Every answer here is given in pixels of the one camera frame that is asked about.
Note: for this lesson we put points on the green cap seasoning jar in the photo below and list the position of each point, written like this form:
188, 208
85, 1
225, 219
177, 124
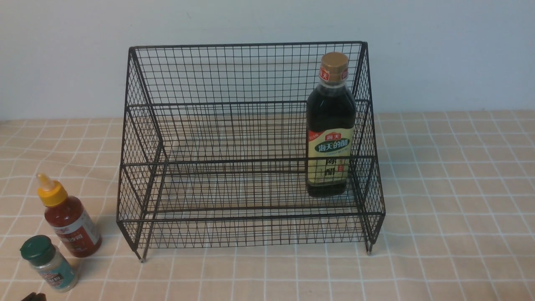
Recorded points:
46, 259

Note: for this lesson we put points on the beige checkered tablecloth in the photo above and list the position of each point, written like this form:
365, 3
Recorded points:
459, 195

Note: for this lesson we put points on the dark vinegar bottle yellow label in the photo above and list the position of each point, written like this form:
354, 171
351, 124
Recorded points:
330, 122

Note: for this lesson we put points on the red sauce bottle yellow cap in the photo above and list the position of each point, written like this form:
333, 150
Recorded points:
68, 218

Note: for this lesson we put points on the black wire mesh shelf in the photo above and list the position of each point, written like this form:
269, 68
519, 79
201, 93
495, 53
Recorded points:
215, 149

